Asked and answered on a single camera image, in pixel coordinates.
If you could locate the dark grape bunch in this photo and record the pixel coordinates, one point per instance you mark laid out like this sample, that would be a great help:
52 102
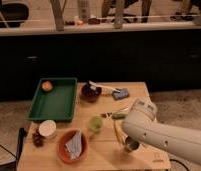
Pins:
37 139

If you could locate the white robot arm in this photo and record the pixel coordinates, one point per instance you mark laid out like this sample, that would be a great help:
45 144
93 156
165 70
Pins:
140 124

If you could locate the green plastic tray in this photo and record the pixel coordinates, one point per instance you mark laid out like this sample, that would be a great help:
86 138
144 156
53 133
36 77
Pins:
57 104

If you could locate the white crumpled cloth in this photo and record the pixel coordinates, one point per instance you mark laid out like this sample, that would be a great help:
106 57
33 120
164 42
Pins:
74 145

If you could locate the orange bowl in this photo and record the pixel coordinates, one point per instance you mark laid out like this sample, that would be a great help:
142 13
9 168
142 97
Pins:
62 151

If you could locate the yellow banana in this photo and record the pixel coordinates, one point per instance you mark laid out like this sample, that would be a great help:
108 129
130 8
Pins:
118 133

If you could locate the wooden folding table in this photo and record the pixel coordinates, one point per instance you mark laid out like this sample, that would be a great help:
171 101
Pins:
103 152

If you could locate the white handled brush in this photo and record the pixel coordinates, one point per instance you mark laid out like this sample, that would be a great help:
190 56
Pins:
106 87

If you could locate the blue sponge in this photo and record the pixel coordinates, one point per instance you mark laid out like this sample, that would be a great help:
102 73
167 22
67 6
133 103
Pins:
124 93

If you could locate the dark brown bowl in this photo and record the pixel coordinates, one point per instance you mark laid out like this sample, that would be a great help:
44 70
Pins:
90 93

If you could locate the orange fruit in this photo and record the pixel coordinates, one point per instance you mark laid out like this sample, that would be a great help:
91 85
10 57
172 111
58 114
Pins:
46 86

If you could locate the light green cup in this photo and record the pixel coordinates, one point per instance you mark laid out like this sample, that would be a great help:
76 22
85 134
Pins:
95 124

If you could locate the metal cup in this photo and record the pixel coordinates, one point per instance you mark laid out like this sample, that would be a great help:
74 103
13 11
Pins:
131 145

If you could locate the metal fork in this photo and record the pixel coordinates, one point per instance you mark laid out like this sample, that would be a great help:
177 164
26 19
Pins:
119 111

